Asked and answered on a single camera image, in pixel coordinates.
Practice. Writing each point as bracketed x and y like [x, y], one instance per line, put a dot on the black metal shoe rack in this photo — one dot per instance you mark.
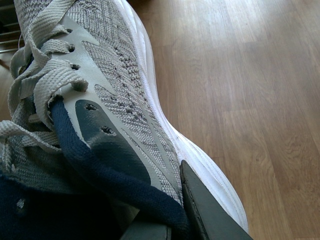
[11, 38]

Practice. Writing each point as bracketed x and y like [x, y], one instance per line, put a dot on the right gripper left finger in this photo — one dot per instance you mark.
[144, 230]

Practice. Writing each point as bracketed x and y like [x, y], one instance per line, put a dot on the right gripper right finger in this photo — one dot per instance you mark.
[208, 220]

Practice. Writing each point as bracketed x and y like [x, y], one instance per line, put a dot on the grey knit sneaker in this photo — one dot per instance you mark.
[88, 149]

